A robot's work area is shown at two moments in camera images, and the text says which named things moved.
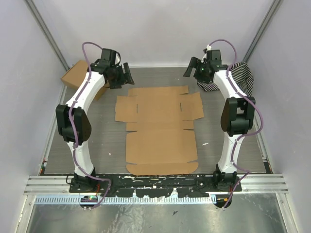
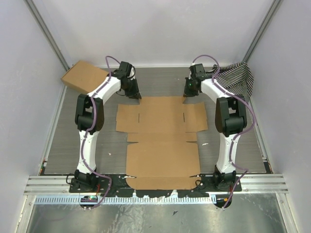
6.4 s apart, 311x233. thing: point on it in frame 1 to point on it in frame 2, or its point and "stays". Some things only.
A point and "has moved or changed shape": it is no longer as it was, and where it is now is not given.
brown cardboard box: (160, 144) has moved or changed shape
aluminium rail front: (60, 184) stays
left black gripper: (125, 78) to (135, 92)
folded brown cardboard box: (75, 75) stays
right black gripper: (196, 63) to (187, 92)
